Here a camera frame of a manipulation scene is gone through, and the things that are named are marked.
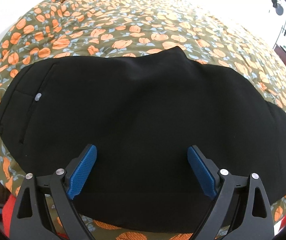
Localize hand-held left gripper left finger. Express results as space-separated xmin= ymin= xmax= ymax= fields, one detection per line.
xmin=10 ymin=144 xmax=97 ymax=240

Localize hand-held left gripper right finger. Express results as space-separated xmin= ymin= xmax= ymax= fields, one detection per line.
xmin=187 ymin=144 xmax=275 ymax=240

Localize black pants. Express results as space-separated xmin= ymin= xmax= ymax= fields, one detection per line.
xmin=0 ymin=47 xmax=286 ymax=234

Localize reddish brown nightstand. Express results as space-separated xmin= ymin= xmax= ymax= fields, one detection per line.
xmin=273 ymin=44 xmax=286 ymax=67

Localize floral orange green bedspread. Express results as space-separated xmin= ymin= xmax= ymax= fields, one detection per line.
xmin=0 ymin=0 xmax=286 ymax=240

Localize black hanging door accessory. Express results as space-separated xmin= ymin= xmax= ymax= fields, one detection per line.
xmin=271 ymin=0 xmax=284 ymax=15

